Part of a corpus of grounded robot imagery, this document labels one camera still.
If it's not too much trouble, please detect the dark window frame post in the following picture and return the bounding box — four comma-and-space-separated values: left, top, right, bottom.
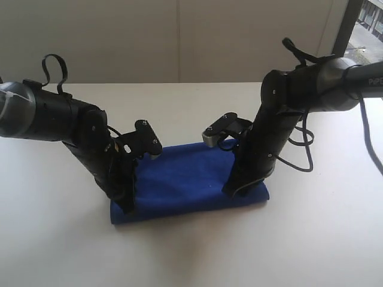
332, 0, 363, 57

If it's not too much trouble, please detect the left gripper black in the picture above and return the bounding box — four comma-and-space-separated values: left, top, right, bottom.
98, 138, 138, 214

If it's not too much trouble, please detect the blue microfiber towel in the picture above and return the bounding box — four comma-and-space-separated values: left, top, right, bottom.
110, 142, 269, 225

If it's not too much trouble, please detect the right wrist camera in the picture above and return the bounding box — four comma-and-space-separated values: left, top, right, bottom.
202, 112, 253, 149

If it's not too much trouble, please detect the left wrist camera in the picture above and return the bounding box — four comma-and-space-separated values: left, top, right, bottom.
117, 120, 163, 159

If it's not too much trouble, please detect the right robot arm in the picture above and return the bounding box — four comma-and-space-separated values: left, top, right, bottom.
223, 38, 382, 197

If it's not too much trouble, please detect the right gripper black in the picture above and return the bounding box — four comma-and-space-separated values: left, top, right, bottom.
222, 131, 273, 198

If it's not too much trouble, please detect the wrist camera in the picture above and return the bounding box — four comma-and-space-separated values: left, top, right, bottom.
202, 112, 253, 149
117, 120, 163, 159

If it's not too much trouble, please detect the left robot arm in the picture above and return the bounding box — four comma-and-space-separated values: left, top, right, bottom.
1, 54, 145, 213

